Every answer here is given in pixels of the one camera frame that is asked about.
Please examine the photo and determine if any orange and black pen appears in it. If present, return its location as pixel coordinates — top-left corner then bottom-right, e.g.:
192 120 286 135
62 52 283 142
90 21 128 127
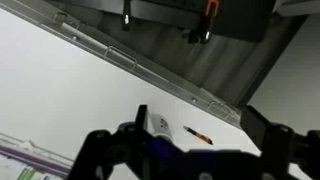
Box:
182 125 215 146

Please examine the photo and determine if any metal table edge rail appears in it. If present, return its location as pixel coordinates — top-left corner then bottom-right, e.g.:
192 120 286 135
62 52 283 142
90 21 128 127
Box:
0 0 243 130

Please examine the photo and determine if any dark grey desk panel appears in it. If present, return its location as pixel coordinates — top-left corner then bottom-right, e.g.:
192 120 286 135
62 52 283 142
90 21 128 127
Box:
46 0 278 43

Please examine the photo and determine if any colourful printed paper stack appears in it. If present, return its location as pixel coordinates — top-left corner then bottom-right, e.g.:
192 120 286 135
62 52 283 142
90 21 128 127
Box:
0 146 72 180

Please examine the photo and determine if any stack of papers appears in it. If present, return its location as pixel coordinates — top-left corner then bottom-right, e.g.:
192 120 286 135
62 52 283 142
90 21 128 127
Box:
0 131 75 171

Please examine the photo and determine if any orange and black clamp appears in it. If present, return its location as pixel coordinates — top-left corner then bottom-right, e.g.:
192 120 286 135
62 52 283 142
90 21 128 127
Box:
187 0 221 45

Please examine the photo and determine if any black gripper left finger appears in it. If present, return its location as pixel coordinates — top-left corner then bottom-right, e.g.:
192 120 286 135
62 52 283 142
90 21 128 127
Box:
66 104 183 180

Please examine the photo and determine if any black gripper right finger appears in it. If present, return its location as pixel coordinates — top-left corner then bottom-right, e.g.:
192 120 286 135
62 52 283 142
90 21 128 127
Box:
239 105 320 180

